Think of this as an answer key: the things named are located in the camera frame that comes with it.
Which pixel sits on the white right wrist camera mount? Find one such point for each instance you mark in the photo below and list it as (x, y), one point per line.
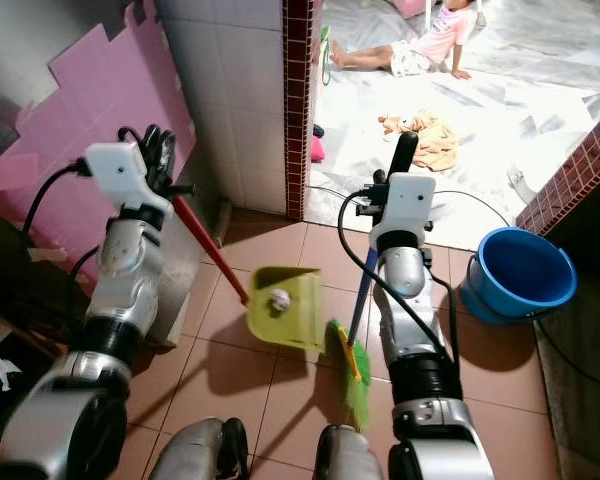
(405, 205)

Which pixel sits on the pink foam wall panel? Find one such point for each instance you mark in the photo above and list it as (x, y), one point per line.
(100, 90)

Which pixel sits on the white paper ball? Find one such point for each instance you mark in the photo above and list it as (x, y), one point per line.
(280, 299)

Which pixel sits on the small white toy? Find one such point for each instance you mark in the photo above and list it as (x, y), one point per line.
(521, 185)

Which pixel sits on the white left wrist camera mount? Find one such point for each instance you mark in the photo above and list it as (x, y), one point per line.
(125, 175)

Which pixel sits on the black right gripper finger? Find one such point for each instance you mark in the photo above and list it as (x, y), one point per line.
(407, 155)

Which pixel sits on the blue plastic bucket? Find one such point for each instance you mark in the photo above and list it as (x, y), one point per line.
(520, 270)

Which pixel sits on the child in pink clothes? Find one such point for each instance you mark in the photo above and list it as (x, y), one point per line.
(445, 35)

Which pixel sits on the silver robot leg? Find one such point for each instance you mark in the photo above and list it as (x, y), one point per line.
(352, 458)
(200, 452)

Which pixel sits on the white plastic bag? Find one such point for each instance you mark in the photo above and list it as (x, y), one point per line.
(0, 372)

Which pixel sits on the silver left robot leg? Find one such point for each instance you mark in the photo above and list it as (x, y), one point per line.
(200, 452)

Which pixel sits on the green flip-flop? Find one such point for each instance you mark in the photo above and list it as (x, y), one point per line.
(326, 55)

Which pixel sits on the tan plush toy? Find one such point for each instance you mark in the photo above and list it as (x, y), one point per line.
(435, 145)

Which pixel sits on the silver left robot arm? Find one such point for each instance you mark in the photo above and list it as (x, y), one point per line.
(130, 270)

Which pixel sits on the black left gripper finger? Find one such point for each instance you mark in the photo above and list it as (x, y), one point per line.
(160, 138)

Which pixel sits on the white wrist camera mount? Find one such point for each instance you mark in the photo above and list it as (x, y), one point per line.
(125, 175)
(405, 205)

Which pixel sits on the small pink object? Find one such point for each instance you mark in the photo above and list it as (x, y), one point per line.
(317, 149)

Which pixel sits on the silver right robot leg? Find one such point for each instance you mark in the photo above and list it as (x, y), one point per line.
(352, 458)

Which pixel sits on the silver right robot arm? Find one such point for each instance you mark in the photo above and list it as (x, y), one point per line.
(405, 290)

